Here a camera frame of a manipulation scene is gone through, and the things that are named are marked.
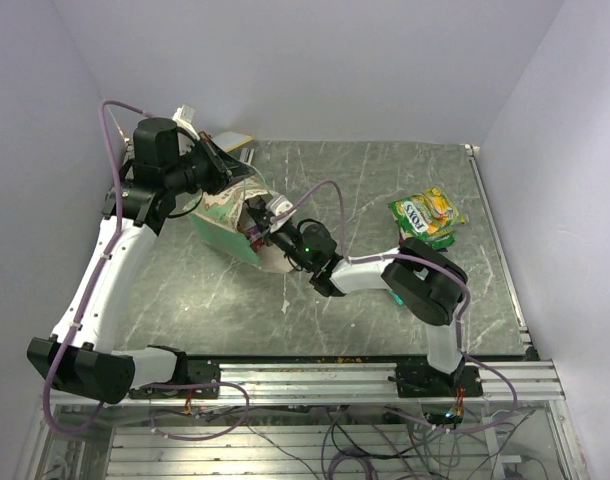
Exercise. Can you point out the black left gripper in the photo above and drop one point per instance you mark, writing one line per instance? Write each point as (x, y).
(224, 166)

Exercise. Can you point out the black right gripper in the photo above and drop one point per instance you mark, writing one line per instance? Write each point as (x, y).
(261, 218)

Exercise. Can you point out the green printed paper bag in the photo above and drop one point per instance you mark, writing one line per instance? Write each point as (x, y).
(224, 223)

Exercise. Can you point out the teal Fox's snack packet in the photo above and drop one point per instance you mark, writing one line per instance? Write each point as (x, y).
(397, 299)

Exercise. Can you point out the yellow green snack packet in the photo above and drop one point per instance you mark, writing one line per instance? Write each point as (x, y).
(439, 211)

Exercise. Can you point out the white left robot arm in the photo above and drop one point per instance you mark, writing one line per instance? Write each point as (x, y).
(169, 160)

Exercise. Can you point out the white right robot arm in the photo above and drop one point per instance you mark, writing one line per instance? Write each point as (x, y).
(432, 287)

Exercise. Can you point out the yellow-edged board on stand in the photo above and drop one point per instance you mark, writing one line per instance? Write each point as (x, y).
(229, 141)

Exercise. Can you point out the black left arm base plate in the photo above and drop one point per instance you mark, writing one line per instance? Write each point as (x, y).
(197, 376)

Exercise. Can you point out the aluminium front frame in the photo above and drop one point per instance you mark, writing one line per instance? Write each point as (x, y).
(327, 384)

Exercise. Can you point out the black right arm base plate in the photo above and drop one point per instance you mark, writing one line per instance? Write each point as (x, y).
(415, 378)

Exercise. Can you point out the aluminium rail at table edge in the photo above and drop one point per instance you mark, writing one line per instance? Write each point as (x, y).
(531, 353)

